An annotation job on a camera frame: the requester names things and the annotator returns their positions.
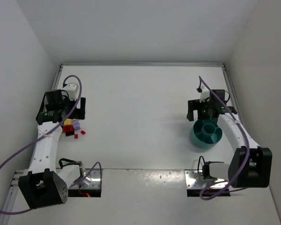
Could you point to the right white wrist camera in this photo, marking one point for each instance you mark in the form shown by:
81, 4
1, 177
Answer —
204, 94

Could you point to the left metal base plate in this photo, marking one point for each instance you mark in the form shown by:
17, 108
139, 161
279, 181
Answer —
91, 182

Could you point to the yellow lego brick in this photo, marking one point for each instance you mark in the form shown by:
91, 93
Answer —
68, 122

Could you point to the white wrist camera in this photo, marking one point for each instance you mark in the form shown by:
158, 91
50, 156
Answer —
204, 94
71, 90

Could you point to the metal base plate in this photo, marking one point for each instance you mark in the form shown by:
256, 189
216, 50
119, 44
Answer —
196, 182
91, 182

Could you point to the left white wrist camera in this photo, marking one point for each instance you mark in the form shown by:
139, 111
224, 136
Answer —
71, 90

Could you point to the purple lego brick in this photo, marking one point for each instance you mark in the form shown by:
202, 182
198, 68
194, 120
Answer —
76, 124

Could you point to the teal divided round container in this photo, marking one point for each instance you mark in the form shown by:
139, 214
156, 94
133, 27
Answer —
205, 134

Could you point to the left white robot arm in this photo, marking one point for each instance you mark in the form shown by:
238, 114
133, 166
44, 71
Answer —
48, 179

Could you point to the black lego brick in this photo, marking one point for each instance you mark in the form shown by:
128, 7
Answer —
69, 134

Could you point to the large red lego brick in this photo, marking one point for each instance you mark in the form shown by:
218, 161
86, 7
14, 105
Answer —
68, 129

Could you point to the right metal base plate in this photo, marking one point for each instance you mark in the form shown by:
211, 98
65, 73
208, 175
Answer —
196, 182

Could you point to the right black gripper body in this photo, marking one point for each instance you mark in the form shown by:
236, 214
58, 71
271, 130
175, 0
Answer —
192, 108

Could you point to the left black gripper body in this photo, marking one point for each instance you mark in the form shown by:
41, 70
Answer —
79, 108

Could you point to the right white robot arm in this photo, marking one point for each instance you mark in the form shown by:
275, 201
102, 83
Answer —
250, 166

